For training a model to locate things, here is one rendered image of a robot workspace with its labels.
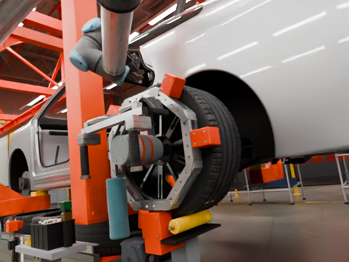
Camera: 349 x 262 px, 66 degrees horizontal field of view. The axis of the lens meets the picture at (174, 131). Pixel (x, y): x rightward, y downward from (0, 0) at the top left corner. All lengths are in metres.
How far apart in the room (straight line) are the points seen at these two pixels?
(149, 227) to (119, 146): 0.38
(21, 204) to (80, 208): 1.90
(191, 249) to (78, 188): 0.68
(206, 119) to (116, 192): 0.50
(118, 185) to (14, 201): 2.28
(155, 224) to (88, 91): 0.85
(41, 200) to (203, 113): 2.68
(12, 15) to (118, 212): 0.89
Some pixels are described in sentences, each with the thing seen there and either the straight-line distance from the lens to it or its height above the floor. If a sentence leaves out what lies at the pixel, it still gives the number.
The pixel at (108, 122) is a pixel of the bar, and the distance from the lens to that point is 1.14.
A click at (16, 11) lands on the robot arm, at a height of 1.03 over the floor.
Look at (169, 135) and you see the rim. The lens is 1.28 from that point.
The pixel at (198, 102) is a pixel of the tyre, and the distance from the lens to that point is 1.16.
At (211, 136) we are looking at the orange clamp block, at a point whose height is 0.84.
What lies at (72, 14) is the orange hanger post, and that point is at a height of 1.72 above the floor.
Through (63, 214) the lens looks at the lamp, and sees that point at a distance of 1.40.
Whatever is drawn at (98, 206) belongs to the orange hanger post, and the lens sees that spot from 1.55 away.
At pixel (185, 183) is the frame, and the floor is 0.68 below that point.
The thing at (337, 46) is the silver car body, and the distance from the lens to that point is 1.38.
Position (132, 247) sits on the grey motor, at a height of 0.38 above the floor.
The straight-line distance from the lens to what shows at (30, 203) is 3.47.
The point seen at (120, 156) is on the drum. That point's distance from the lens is 1.14.
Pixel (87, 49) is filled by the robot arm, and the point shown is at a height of 1.25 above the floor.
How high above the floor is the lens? 0.72
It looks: 10 degrees up
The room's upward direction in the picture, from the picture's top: 7 degrees counter-clockwise
